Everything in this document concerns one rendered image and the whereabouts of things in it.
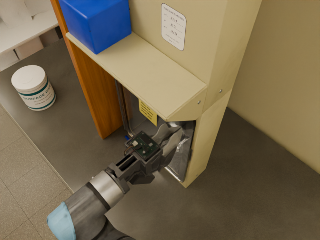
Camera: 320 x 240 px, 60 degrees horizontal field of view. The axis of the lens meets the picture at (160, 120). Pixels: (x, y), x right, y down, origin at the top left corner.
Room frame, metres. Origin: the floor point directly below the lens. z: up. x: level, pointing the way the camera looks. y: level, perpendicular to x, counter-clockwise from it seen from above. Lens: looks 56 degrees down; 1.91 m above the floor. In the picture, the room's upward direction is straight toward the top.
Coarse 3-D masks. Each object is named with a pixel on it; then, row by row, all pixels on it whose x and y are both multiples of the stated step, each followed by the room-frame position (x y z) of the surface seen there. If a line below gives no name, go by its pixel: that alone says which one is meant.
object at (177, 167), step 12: (120, 84) 0.55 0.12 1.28; (132, 96) 0.51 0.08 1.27; (132, 108) 0.52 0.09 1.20; (132, 120) 0.53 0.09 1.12; (144, 120) 0.48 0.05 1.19; (192, 120) 0.35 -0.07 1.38; (132, 132) 0.54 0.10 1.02; (156, 132) 0.44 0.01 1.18; (192, 132) 0.35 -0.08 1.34; (180, 144) 0.37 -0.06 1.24; (180, 156) 0.36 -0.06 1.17; (168, 168) 0.40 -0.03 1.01; (180, 168) 0.36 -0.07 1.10; (180, 180) 0.35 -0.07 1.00
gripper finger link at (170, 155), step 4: (176, 148) 0.32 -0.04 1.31; (172, 152) 0.31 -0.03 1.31; (160, 156) 0.29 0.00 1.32; (168, 156) 0.29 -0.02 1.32; (172, 156) 0.29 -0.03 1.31; (160, 160) 0.28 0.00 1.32; (164, 160) 0.28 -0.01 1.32; (168, 160) 0.28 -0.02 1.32; (160, 164) 0.27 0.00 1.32; (164, 164) 0.27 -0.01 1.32; (168, 164) 0.28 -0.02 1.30; (160, 168) 0.26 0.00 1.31
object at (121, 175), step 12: (144, 132) 0.32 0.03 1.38; (132, 144) 0.29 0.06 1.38; (144, 144) 0.29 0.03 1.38; (156, 144) 0.29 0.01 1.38; (132, 156) 0.26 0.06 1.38; (144, 156) 0.26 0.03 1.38; (156, 156) 0.28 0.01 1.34; (108, 168) 0.25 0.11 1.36; (120, 168) 0.24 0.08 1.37; (132, 168) 0.24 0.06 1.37; (144, 168) 0.25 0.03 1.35; (156, 168) 0.26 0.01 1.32; (120, 180) 0.22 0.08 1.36
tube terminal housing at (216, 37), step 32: (160, 0) 0.45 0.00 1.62; (192, 0) 0.39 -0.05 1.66; (224, 0) 0.35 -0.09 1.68; (256, 0) 0.41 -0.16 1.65; (160, 32) 0.44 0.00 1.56; (192, 32) 0.39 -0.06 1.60; (224, 32) 0.36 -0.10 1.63; (192, 64) 0.38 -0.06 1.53; (224, 64) 0.38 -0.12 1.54; (224, 96) 0.41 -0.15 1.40; (192, 160) 0.35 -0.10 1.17
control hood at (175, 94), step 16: (80, 48) 0.46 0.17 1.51; (112, 48) 0.45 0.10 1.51; (128, 48) 0.45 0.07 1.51; (144, 48) 0.45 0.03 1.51; (112, 64) 0.40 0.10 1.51; (128, 64) 0.40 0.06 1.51; (144, 64) 0.40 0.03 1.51; (160, 64) 0.40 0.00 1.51; (176, 64) 0.40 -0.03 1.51; (128, 80) 0.36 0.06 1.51; (144, 80) 0.36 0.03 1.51; (160, 80) 0.36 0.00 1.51; (176, 80) 0.36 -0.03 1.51; (192, 80) 0.36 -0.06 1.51; (144, 96) 0.32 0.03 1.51; (160, 96) 0.32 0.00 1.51; (176, 96) 0.32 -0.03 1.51; (192, 96) 0.32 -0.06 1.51; (160, 112) 0.28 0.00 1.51; (176, 112) 0.29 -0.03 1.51; (192, 112) 0.32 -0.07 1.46
